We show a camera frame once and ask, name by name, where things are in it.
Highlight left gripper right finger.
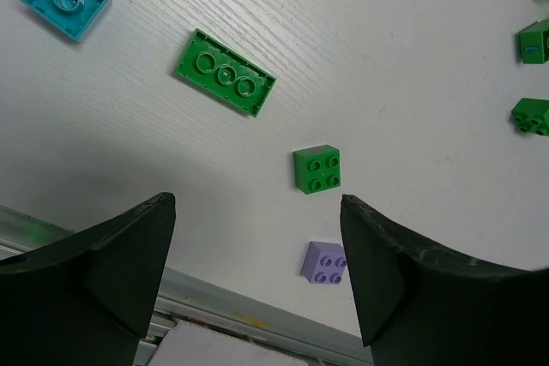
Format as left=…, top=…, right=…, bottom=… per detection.
left=340, top=195, right=548, bottom=365

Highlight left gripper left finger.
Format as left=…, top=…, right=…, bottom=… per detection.
left=1, top=192, right=176, bottom=365

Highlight purple studded lego cube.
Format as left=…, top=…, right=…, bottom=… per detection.
left=300, top=241, right=347, bottom=285

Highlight green studded lego cube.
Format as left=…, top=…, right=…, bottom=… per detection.
left=293, top=145, right=341, bottom=195

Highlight green small lego cube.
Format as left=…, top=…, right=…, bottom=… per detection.
left=511, top=98, right=549, bottom=136

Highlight green flat lego upturned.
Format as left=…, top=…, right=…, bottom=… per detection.
left=173, top=29, right=276, bottom=117

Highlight green square lego upturned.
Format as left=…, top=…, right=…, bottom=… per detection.
left=517, top=19, right=549, bottom=64

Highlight aluminium table rail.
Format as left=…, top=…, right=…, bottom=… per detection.
left=1, top=206, right=373, bottom=365

